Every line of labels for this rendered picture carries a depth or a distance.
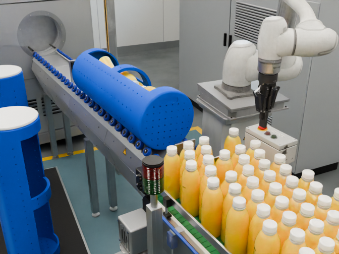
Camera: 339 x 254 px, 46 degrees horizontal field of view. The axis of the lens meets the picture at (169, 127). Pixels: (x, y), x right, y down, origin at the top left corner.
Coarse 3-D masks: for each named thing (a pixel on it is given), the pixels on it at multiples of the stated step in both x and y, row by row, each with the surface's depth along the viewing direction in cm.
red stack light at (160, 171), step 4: (144, 168) 113; (148, 168) 112; (152, 168) 111; (156, 168) 112; (160, 168) 112; (144, 172) 113; (148, 172) 112; (152, 172) 112; (156, 172) 112; (160, 172) 113; (144, 176) 114; (148, 176) 113; (152, 176) 112; (156, 176) 113; (160, 176) 113
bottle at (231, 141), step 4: (228, 136) 166; (232, 136) 164; (236, 136) 164; (228, 140) 165; (232, 140) 164; (236, 140) 164; (240, 140) 165; (224, 144) 167; (228, 144) 165; (232, 144) 164; (236, 144) 164; (224, 148) 167; (228, 148) 165; (232, 148) 164; (232, 152) 165
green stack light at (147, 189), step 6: (144, 180) 114; (150, 180) 113; (156, 180) 113; (162, 180) 115; (144, 186) 115; (150, 186) 114; (156, 186) 114; (162, 186) 116; (144, 192) 116; (150, 192) 115; (156, 192) 115
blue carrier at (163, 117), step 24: (96, 48) 238; (72, 72) 237; (96, 72) 212; (120, 72) 202; (96, 96) 209; (120, 96) 186; (144, 96) 173; (168, 96) 173; (120, 120) 190; (144, 120) 171; (168, 120) 178; (192, 120) 185; (168, 144) 183
